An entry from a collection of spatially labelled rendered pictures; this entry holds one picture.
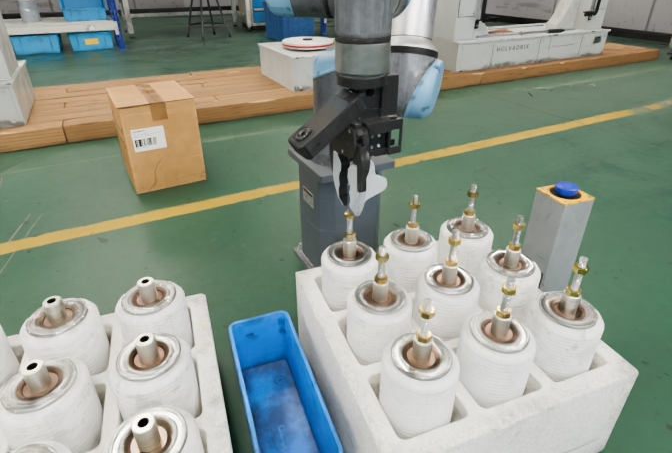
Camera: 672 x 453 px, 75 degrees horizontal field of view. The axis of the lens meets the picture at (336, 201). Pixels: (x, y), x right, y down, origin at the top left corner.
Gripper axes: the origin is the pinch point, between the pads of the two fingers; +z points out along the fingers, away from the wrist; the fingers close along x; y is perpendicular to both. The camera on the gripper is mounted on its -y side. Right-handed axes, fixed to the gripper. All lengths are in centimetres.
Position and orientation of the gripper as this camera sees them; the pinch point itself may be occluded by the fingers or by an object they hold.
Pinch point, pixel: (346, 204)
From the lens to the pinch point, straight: 69.1
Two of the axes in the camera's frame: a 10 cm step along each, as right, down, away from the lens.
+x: -4.7, -4.1, 7.8
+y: 8.8, -2.2, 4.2
